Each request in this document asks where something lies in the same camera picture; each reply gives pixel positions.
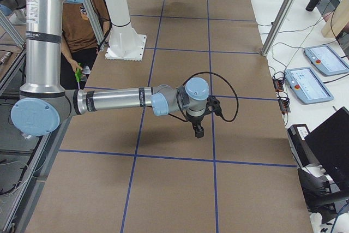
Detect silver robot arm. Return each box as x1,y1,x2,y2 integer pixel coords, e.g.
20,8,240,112
11,0,209,138

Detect aluminium frame post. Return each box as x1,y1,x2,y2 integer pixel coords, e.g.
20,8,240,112
260,0,295,57

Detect near teach pendant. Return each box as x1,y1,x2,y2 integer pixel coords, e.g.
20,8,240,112
284,67,334,104

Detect person in brown shirt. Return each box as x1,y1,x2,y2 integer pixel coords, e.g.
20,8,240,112
60,3,98,89

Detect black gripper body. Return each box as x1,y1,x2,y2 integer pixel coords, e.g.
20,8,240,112
186,113,204,128

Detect black box with label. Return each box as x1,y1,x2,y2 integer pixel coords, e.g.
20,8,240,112
287,124,317,167

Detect teach pendant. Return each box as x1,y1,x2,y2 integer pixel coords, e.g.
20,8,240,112
284,67,334,104
304,45,348,76

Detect green hand tool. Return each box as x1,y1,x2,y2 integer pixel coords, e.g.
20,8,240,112
74,63,83,89

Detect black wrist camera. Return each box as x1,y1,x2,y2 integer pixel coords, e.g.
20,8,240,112
207,95,224,119

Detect black laptop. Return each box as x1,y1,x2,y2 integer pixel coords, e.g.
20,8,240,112
305,106,348,190

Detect far teach pendant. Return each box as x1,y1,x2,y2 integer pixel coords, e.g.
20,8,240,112
304,45,348,76

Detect black camera cable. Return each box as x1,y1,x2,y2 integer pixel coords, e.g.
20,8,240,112
174,71,240,122

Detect wooden board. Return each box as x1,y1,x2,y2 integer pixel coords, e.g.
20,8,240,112
321,0,349,38

